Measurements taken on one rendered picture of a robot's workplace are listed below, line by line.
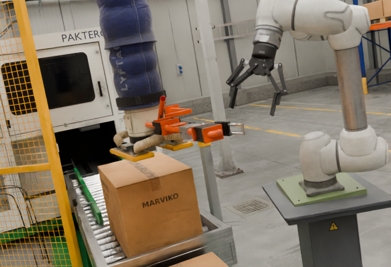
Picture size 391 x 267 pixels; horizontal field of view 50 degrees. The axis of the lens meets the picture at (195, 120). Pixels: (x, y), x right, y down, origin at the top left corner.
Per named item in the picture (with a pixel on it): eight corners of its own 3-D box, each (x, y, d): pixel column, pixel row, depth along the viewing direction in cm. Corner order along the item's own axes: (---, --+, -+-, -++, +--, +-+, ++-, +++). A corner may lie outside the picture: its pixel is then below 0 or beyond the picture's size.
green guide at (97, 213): (67, 178, 413) (65, 169, 411) (78, 175, 416) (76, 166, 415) (87, 228, 264) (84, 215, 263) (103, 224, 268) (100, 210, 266)
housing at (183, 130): (179, 138, 154) (177, 126, 154) (195, 134, 157) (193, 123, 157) (188, 140, 148) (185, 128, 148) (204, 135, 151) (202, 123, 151)
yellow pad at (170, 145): (146, 143, 212) (144, 134, 212) (163, 139, 217) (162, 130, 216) (174, 151, 182) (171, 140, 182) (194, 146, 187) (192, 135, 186)
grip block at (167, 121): (153, 134, 173) (150, 121, 173) (174, 129, 178) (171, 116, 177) (161, 136, 166) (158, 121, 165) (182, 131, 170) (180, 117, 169)
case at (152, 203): (109, 227, 262) (97, 166, 257) (169, 209, 276) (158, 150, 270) (131, 264, 207) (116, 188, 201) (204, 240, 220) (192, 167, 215)
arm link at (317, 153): (305, 170, 215) (298, 130, 211) (342, 168, 208) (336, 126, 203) (299, 182, 201) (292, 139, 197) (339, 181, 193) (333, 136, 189)
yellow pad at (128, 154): (110, 153, 204) (108, 143, 203) (129, 148, 208) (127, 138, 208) (133, 162, 174) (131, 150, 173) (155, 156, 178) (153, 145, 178)
